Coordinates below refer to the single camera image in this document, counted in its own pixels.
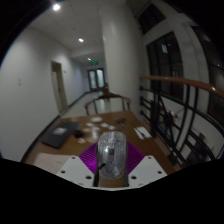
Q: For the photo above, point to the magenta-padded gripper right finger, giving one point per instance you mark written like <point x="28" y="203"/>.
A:
<point x="148" y="168"/>

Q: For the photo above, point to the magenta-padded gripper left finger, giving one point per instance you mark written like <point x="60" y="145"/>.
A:
<point x="75" y="168"/>

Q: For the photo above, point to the small beige piece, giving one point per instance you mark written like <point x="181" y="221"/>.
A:
<point x="81" y="141"/>

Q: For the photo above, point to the small black box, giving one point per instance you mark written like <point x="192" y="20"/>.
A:
<point x="78" y="134"/>

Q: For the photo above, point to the white notepad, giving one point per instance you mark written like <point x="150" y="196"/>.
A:
<point x="145" y="132"/>

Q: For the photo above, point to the dark pen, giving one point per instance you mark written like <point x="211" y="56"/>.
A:
<point x="138" y="132"/>

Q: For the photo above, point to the black closed laptop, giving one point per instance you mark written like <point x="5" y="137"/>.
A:
<point x="60" y="133"/>

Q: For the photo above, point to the white flat card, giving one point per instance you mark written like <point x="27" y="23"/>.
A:
<point x="96" y="119"/>

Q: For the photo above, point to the wooden armchair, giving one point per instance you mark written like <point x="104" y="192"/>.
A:
<point x="108" y="96"/>

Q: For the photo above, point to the open side door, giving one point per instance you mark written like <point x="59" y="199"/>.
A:
<point x="57" y="88"/>

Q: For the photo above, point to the glass double door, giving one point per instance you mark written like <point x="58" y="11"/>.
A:
<point x="96" y="79"/>

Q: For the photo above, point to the black railing with wooden handrail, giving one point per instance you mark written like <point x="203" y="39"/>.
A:
<point x="180" y="81"/>

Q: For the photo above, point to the dark framed window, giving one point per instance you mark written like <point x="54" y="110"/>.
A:
<point x="166" y="63"/>

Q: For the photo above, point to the green exit sign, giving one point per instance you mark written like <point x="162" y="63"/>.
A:
<point x="94" y="63"/>

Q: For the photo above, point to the round ceiling light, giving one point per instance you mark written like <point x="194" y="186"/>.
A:
<point x="56" y="6"/>
<point x="81" y="40"/>

